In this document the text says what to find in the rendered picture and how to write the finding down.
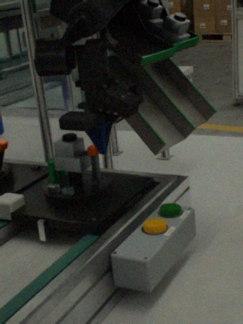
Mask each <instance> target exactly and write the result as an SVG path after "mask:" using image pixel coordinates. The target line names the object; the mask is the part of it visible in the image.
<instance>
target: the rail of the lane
mask: <svg viewBox="0 0 243 324"><path fill-rule="evenodd" d="M166 203H176V204H179V205H180V206H182V207H188V208H191V194H190V182H189V176H182V175H174V174H169V175H168V176H167V177H166V178H165V179H164V180H163V181H162V182H161V183H160V184H159V185H158V186H157V187H155V188H154V189H153V190H152V191H151V192H149V193H148V194H147V195H146V196H145V197H144V198H142V195H137V196H135V197H134V198H133V199H132V200H130V201H129V202H128V203H127V205H125V213H126V215H125V216H124V217H122V218H121V219H120V220H118V221H117V222H116V223H115V224H114V225H113V226H112V227H111V228H110V229H108V230H107V231H106V232H105V233H104V234H103V235H102V236H100V237H99V238H98V239H97V240H96V241H95V242H94V243H93V244H92V245H91V246H90V247H89V248H87V249H86V250H85V251H84V252H83V253H82V254H81V255H80V256H79V257H78V258H77V259H76V260H75V261H73V262H72V263H71V264H70V265H69V266H68V267H67V268H65V269H64V270H63V271H62V272H61V273H60V274H59V275H58V276H57V277H55V279H54V280H52V281H51V282H50V283H49V284H48V285H47V286H45V287H44V288H43V289H42V290H41V291H40V292H39V294H37V295H36V296H35V297H34V298H33V299H31V300H30V301H29V302H28V303H27V304H26V305H25V306H24V307H23V308H22V309H21V310H20V311H19V312H17V313H16V314H15V315H14V316H13V317H12V318H11V319H9V320H8V321H7V322H6V323H5V324H101V323H102V322H103V321H104V320H105V318H106V317H107V316H108V315H109V314H110V312H111V311H112V310H113V309H114V308H115V306H117V305H118V303H120V301H121V300H122V299H123V298H124V296H125V295H126V294H127V293H128V292H129V289H127V288H123V287H119V286H115V285H114V282H113V276H112V269H111V257H110V255H111V253H112V252H113V251H114V250H115V249H116V248H117V247H118V246H119V245H120V244H121V243H123V242H124V241H125V240H126V239H127V237H128V236H129V235H130V234H131V233H132V232H133V231H134V230H135V229H136V228H137V227H138V226H139V225H140V224H141V223H142V222H143V221H145V220H146V219H147V218H148V217H149V216H150V215H151V214H152V213H153V212H155V211H156V209H157V208H158V207H159V206H160V205H161V204H166Z"/></svg>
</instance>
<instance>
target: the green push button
mask: <svg viewBox="0 0 243 324"><path fill-rule="evenodd" d="M159 211H160V214H161V215H162V216H167V217H172V216H177V215H179V214H180V213H181V212H182V207H181V206H180V205H179V204H176V203H166V204H163V205H162V206H161V207H160V208H159Z"/></svg>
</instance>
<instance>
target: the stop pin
mask: <svg viewBox="0 0 243 324"><path fill-rule="evenodd" d="M38 229H39V234H40V240H41V241H44V242H47V241H48V240H49V239H50V238H49V233H48V224H47V220H43V219H40V220H39V221H38Z"/></svg>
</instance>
